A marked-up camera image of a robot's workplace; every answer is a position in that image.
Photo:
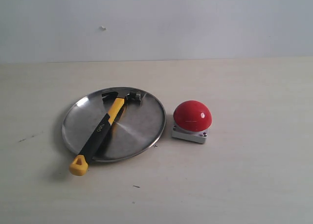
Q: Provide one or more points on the yellow black claw hammer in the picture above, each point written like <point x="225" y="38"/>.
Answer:
<point x="80" y="164"/>

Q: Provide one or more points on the round steel plate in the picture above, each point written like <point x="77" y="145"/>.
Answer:
<point x="137" y="127"/>

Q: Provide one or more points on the red dome push button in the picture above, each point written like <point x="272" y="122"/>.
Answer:
<point x="192" y="120"/>

